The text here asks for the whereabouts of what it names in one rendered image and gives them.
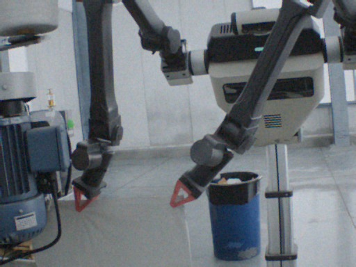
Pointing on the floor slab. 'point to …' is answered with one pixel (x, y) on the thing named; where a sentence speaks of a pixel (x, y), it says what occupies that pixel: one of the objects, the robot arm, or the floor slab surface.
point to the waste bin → (235, 215)
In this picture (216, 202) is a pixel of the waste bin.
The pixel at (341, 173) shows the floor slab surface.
